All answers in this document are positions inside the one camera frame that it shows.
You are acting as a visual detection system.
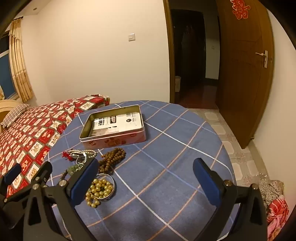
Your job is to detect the brown wooden bead necklace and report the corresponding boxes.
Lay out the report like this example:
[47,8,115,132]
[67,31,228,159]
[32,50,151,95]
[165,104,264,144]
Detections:
[98,148,127,175]

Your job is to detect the beige patterned curtain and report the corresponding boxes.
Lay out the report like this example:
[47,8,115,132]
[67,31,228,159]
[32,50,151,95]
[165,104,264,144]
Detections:
[9,19,34,102]

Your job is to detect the brown wooden door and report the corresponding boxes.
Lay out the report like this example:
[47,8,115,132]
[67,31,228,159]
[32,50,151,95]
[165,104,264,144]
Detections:
[216,0,275,150]

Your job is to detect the beige wooden headboard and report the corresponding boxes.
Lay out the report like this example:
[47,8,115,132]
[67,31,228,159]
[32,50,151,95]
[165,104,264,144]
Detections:
[0,100,22,132]

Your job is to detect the red plaid cloth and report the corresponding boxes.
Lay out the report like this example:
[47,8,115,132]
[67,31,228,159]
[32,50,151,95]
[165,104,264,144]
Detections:
[266,195,289,229]

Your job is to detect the pearl necklace with red tassel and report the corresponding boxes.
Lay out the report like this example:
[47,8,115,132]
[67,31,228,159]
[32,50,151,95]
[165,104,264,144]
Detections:
[63,149,97,163]

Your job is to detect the grey speckled bag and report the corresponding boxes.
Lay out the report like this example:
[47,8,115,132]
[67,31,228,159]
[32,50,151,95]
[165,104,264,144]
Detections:
[258,178,284,207]

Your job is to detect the striped pillow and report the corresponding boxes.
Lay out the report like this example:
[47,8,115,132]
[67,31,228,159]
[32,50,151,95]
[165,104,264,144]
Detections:
[1,103,30,128]

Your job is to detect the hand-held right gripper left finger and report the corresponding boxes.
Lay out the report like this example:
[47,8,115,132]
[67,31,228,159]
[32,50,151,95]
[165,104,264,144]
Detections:
[23,158,100,241]

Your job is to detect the brown wooden door frame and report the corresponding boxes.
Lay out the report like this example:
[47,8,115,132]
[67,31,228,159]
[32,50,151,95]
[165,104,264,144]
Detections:
[163,0,176,103]

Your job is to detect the red paper door decoration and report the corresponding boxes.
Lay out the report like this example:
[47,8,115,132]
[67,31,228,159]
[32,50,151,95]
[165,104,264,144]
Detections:
[231,0,250,19]

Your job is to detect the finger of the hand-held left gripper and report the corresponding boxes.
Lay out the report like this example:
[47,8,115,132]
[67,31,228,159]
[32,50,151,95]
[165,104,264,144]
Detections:
[0,163,22,204]
[5,161,53,207]

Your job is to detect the blue plaid tablecloth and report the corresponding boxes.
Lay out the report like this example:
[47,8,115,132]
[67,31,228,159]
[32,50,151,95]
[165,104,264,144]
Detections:
[44,100,236,241]

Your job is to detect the gold bead necklace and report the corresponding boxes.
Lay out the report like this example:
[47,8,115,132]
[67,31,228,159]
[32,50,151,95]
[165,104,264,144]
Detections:
[85,178,114,208]

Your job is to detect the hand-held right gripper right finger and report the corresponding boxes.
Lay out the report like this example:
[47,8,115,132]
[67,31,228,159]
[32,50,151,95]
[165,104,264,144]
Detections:
[193,158,269,241]

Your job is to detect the silver wristwatch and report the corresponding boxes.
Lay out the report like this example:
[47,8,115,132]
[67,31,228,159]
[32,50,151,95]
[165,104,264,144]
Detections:
[72,152,93,166]

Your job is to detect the red patterned bed blanket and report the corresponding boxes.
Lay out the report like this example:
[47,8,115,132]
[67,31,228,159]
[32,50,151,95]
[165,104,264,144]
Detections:
[0,94,111,200]

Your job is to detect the window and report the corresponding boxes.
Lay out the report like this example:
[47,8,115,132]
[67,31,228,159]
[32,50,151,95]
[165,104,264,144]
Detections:
[0,35,18,99]

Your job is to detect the metal door handle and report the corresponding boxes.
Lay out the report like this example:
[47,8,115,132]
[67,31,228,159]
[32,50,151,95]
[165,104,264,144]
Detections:
[255,50,269,68]

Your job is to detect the pink floral tin box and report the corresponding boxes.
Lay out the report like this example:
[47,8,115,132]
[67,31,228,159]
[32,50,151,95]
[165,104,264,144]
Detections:
[79,105,147,150]

